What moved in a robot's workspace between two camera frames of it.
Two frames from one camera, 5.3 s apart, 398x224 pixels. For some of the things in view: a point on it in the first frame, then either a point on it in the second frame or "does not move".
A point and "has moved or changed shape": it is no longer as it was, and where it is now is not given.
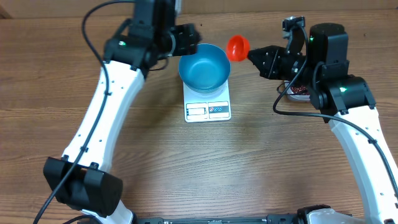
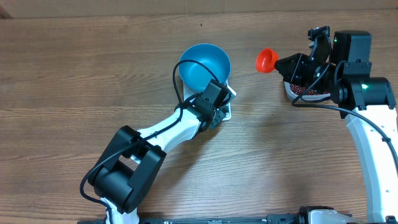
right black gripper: x=272 y=71 -> x=300 y=63
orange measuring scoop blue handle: x=237 y=48 has moved or changed shape
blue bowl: x=207 y=70 does not move
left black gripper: x=185 y=45 -> x=218 y=118
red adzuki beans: x=301 y=89 does not move
